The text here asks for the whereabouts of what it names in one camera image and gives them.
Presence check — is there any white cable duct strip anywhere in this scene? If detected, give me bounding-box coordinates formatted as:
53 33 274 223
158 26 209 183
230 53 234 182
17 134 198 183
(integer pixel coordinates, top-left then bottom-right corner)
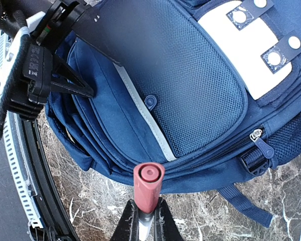
0 31 44 228

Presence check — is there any black front table rail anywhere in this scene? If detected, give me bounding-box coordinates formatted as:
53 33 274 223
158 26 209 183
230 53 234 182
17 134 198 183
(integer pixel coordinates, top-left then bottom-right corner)
18 119 79 240

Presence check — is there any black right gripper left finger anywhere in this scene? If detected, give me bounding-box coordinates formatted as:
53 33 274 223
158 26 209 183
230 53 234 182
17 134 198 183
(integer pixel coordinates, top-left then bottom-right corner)
110 199 139 241

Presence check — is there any red white pen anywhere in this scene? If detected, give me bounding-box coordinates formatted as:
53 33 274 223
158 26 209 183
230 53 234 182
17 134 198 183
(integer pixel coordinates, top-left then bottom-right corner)
133 162 165 240

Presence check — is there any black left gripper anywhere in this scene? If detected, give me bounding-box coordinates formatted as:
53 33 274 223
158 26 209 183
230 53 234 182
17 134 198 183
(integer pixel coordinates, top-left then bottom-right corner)
0 1 94 121

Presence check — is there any navy blue student backpack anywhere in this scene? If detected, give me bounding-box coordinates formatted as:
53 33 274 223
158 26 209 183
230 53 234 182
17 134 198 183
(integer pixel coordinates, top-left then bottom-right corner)
45 1 301 227

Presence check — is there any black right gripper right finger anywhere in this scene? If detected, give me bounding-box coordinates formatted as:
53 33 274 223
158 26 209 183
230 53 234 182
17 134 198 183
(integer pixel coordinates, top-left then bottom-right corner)
154 197 184 241

